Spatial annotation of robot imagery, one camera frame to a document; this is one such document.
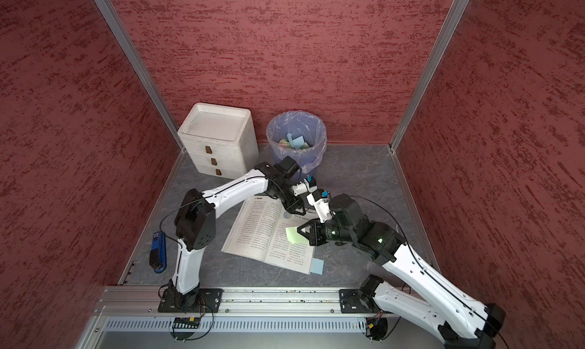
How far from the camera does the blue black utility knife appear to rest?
799 mm

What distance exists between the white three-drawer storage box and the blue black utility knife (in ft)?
1.09

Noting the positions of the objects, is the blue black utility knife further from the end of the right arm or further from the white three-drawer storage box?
the end of the right arm
